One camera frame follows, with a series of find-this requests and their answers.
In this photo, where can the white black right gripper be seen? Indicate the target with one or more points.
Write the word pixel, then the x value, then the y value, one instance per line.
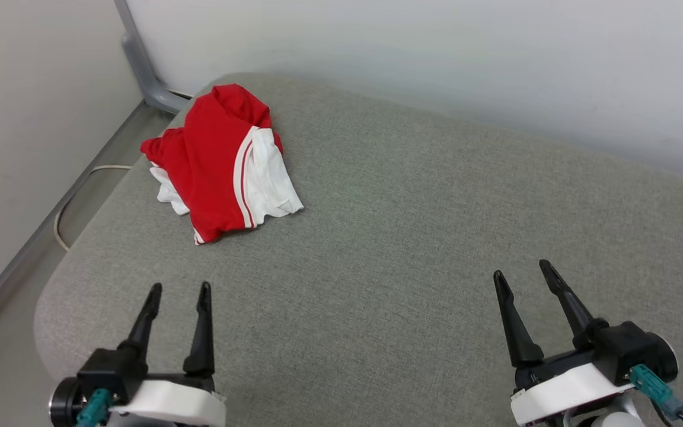
pixel 561 391

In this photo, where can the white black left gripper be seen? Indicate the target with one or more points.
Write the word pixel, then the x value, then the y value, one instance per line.
pixel 169 406

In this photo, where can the red and white sports shirt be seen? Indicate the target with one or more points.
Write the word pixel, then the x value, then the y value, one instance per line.
pixel 211 166

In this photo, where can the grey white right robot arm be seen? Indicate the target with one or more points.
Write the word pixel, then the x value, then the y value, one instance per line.
pixel 614 420

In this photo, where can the grey fabric sofa cushion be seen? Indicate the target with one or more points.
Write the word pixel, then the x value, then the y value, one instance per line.
pixel 377 237

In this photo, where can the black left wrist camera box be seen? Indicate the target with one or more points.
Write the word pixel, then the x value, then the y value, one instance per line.
pixel 110 367

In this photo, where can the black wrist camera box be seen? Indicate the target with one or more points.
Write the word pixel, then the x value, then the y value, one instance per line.
pixel 626 350
pixel 110 367

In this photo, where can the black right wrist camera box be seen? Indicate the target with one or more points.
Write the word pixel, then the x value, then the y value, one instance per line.
pixel 626 350

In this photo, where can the grey wall baseboard strip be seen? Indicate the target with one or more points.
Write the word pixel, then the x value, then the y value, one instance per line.
pixel 21 256

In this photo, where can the grey metal frame pipe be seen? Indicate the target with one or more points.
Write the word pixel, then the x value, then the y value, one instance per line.
pixel 140 65

